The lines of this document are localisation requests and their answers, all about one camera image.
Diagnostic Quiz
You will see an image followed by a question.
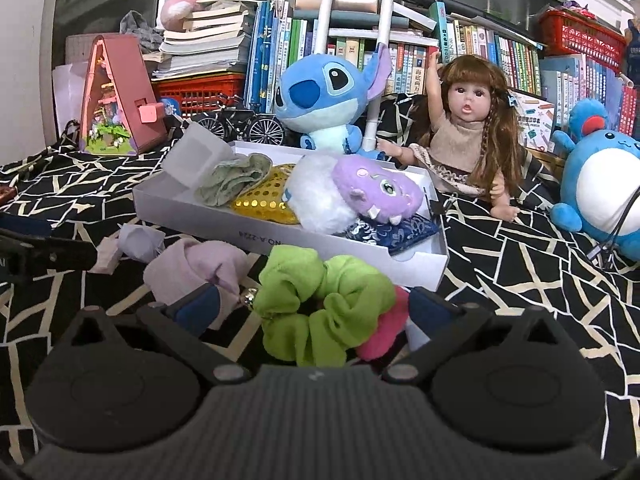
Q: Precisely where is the pink soft item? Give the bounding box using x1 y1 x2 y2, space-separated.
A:
356 286 409 362

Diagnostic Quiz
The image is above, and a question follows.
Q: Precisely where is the green scrunchie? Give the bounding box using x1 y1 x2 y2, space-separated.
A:
252 245 396 367

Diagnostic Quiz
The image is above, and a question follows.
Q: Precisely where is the purple one-eyed plush toy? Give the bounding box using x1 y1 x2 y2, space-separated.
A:
331 155 423 226

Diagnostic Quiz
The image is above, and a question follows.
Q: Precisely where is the black white patterned cloth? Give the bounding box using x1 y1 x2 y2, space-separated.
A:
1 142 639 465

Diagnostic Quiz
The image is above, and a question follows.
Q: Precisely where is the blue patterned pouch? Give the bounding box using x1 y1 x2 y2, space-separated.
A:
337 214 440 256

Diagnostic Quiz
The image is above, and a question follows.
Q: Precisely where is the crumpled white paper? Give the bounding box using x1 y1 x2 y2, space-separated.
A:
90 223 165 274

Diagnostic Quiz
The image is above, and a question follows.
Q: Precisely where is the white cardboard box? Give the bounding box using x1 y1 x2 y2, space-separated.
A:
134 142 449 290

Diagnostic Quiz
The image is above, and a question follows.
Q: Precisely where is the yellow sequin pouch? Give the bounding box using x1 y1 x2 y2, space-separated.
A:
231 164 298 224

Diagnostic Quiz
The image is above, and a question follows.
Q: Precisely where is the green grey cloth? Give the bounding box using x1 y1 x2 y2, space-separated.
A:
194 153 272 207

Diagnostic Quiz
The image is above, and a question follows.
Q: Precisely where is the white fluffy plush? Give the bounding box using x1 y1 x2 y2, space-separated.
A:
283 152 357 235

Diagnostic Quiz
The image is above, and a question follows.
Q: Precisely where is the pink triangular dollhouse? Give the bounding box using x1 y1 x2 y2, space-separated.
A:
79 34 167 156

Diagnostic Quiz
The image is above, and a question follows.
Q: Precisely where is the brown-haired baby doll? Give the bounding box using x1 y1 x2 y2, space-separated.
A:
376 51 522 222

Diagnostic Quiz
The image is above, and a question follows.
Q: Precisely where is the miniature black bicycle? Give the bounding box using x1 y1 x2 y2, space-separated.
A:
192 93 286 145

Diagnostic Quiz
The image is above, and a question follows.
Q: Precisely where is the blue round plush toy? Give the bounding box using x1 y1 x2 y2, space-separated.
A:
550 99 639 261

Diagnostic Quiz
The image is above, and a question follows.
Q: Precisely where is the red plastic basket left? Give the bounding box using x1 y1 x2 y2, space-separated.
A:
152 73 245 117

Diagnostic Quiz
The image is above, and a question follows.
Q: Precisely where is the red plastic basket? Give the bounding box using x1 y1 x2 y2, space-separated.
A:
538 10 626 72
152 73 245 117

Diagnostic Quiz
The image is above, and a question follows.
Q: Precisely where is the blue Stitch plush toy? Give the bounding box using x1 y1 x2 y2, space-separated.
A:
273 49 390 159

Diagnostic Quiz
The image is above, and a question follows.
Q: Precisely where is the stack of horizontal books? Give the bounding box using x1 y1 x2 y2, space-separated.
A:
152 0 257 81

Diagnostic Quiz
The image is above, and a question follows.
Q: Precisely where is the row of upright books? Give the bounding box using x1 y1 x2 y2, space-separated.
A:
244 0 639 150

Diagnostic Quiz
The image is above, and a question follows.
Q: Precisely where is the pink plush on books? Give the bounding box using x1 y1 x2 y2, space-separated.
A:
160 0 201 32

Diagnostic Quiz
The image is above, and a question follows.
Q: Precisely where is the red plastic basket right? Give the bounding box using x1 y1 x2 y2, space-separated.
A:
538 10 626 72

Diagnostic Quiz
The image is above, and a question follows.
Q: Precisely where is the black cable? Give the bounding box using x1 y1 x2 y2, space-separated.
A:
587 186 640 266

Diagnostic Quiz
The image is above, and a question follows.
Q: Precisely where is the white pipe frame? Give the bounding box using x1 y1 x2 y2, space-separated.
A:
314 0 394 152

